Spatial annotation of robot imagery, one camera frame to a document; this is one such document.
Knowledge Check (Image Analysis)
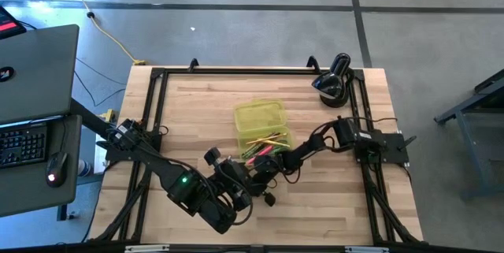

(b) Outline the black desk lamp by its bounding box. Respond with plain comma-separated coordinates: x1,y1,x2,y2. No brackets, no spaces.
310,52,354,109

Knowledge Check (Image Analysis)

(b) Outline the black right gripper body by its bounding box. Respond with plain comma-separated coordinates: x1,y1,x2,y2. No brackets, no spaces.
271,144,312,175

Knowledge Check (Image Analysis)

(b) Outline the white bottle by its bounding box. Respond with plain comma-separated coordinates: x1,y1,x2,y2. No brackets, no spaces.
77,159,92,178

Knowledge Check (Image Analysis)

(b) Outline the yellow pencil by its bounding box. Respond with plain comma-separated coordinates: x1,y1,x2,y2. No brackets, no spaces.
246,132,288,145

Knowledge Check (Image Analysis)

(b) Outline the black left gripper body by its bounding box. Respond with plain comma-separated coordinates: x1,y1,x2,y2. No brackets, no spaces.
203,146,277,211

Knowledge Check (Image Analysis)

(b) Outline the black keyboard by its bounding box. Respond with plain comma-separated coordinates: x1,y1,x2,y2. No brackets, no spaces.
0,121,50,169

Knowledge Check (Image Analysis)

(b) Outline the yellow floor plug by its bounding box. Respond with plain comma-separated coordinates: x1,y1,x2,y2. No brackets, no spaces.
98,109,118,123

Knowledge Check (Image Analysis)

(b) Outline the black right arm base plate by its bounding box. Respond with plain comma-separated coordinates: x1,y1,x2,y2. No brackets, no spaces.
354,132,417,164

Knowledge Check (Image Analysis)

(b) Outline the silver metal bracket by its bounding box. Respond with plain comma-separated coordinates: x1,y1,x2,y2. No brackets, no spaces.
344,245,391,253
124,244,170,253

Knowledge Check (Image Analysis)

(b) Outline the yellow extension cable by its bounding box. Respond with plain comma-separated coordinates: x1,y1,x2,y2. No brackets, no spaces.
54,0,147,67

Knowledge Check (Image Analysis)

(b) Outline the black device with red screen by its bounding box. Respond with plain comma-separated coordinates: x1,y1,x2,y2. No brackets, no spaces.
0,5,27,41

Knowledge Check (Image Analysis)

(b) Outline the blue-grey metal-legged table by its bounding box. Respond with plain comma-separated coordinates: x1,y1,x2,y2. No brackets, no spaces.
435,67,504,201

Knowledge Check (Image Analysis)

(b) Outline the yellow-green transparent supply box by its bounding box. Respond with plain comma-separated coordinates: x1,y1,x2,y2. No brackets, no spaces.
234,98,295,163

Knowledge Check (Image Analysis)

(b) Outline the pink highlighter pen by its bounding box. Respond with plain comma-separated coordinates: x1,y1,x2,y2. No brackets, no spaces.
244,145,276,166

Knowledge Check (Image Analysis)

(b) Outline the black computer mouse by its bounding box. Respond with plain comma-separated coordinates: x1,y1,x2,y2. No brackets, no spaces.
45,151,69,188

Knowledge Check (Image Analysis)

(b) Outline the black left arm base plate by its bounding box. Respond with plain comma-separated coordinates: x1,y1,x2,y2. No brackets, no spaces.
96,138,162,163

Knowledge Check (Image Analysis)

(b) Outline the dark grey side desk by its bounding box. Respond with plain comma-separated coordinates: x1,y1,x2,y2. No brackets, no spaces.
0,113,83,221

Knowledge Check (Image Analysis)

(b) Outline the thin black floor cable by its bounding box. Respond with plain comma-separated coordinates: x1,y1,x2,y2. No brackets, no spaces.
73,58,128,108

